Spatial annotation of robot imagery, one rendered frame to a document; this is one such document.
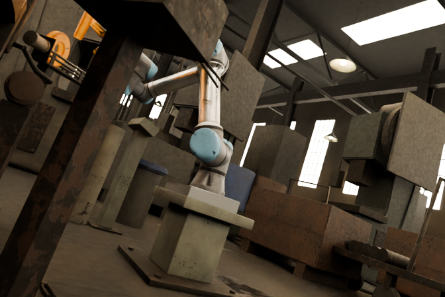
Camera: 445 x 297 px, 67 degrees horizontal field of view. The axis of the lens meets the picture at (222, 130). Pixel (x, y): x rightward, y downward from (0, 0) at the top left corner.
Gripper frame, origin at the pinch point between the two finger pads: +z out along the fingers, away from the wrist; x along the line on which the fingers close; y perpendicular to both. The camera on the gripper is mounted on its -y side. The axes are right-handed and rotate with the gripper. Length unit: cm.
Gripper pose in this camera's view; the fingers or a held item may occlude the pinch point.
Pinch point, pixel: (87, 18)
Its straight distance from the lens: 156.8
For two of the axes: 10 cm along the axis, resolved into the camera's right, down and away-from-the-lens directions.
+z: -6.6, -6.4, -4.0
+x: 5.4, -0.3, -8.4
